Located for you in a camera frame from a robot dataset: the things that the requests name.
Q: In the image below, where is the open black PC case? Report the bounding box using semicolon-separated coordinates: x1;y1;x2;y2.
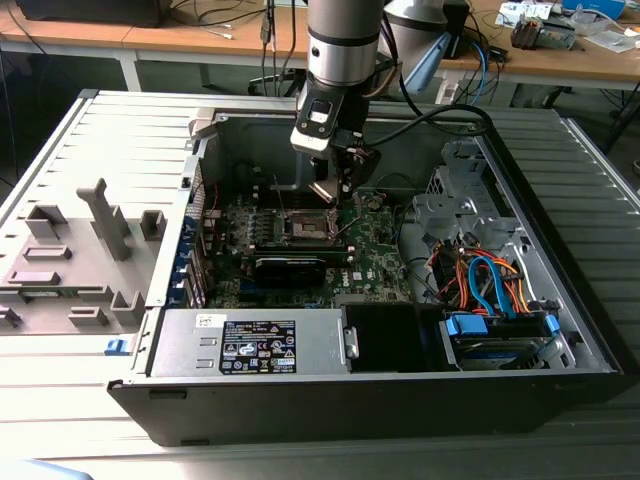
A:
107;97;632;449

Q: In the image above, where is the blue cardboard box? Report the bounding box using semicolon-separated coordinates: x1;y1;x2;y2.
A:
560;0;627;19

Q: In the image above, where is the orange wire bundle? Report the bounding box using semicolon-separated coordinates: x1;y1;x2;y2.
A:
428;243;537;317

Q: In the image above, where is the metal locking lever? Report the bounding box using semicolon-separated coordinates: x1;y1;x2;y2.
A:
339;202;367;240
272;173;287;216

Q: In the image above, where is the black graphics card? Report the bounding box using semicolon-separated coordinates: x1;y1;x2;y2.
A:
252;254;330;290

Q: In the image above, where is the metal drive cage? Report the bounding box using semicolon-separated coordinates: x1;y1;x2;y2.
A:
412;138;527;251

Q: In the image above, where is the hard disk in blue carrier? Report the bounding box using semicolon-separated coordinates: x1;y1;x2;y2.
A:
439;310;561;372

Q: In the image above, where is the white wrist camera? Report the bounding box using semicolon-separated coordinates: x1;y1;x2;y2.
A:
289;94;347;154

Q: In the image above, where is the black upright box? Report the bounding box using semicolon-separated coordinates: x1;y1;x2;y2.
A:
441;0;472;60

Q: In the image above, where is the green motherboard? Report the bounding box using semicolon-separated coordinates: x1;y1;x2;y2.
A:
199;188;419;309

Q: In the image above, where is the grey metal drive unit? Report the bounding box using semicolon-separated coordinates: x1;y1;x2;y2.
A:
542;18;577;50

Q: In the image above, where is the wooden desk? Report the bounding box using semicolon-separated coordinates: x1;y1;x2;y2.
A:
0;0;311;94
434;0;640;109

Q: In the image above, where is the black plastic duct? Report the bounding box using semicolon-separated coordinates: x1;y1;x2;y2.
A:
343;301;444;374

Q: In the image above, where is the CPU socket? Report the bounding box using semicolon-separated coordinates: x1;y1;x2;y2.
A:
282;207;346;246

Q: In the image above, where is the grey power supply unit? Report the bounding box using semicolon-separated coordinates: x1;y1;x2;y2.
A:
148;307;361;379

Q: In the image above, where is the dark finned heatsink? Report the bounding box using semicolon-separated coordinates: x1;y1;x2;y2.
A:
509;14;547;50

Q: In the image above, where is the grey parts rack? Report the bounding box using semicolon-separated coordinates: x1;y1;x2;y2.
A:
0;177;169;337

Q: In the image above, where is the pale blue rounded object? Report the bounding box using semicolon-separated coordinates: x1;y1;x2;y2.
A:
0;457;95;480

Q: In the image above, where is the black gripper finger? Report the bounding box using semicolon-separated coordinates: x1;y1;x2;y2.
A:
308;153;332;187
333;144;382;207

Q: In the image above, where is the blue flat wire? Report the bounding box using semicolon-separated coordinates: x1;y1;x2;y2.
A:
467;253;521;321

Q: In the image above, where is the black flat equipment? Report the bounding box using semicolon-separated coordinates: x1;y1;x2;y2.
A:
14;0;172;29

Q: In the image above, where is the clear plastic bag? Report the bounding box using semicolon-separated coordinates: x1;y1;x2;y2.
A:
583;28;639;54

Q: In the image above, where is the white power adapter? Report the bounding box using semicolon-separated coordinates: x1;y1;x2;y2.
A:
433;74;460;105

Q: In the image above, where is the silver CPU plate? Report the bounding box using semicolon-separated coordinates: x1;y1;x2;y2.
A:
308;179;337;205

